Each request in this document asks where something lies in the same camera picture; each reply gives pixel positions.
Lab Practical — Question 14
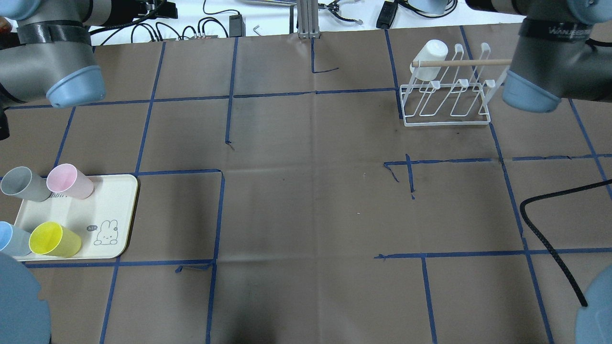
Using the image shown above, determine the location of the white cup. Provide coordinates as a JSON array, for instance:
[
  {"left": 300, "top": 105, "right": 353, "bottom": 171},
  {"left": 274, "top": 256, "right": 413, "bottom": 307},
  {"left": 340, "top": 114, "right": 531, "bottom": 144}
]
[{"left": 410, "top": 39, "right": 448, "bottom": 81}]

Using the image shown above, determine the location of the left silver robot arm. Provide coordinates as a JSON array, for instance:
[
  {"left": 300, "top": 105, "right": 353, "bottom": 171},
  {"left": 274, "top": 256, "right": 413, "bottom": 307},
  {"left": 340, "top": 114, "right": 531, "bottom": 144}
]
[{"left": 0, "top": 0, "right": 147, "bottom": 111}]

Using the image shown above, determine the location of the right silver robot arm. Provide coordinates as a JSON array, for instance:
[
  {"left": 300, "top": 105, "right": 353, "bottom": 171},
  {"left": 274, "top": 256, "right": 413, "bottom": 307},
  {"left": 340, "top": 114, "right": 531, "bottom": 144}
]
[{"left": 466, "top": 0, "right": 612, "bottom": 113}]

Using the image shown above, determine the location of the pink cup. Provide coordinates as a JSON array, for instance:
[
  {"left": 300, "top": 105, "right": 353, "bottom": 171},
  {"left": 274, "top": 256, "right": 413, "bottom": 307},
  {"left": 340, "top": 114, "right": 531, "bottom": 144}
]
[{"left": 46, "top": 163, "right": 95, "bottom": 200}]

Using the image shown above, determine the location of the yellow cup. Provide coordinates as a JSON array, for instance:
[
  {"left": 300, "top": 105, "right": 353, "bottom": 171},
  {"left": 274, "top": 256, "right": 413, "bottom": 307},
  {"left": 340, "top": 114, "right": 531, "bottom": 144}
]
[{"left": 28, "top": 221, "right": 82, "bottom": 258}]

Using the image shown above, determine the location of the grey cup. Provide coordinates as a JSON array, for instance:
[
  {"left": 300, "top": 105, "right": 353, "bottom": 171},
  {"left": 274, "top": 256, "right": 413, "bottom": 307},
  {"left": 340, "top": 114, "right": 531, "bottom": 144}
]
[{"left": 1, "top": 166, "right": 52, "bottom": 202}]

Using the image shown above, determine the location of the black power adapter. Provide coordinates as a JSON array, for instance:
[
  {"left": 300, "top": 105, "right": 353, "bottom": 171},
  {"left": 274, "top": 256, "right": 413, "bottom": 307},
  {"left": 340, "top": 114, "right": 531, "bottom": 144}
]
[{"left": 375, "top": 0, "right": 398, "bottom": 29}]

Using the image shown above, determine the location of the cream rabbit tray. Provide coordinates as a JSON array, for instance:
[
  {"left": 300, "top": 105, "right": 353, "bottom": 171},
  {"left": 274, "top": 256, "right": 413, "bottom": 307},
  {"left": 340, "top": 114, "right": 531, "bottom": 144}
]
[{"left": 15, "top": 174, "right": 139, "bottom": 259}]

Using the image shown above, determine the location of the white wire cup rack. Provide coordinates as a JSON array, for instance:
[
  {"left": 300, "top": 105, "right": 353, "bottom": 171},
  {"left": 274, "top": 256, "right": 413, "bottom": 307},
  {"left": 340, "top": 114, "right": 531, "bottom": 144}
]
[{"left": 400, "top": 42, "right": 511, "bottom": 127}]

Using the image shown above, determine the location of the aluminium frame post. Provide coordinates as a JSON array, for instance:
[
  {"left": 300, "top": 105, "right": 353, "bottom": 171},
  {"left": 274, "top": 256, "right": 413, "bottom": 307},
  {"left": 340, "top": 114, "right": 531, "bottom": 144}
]
[{"left": 296, "top": 0, "right": 320, "bottom": 39}]

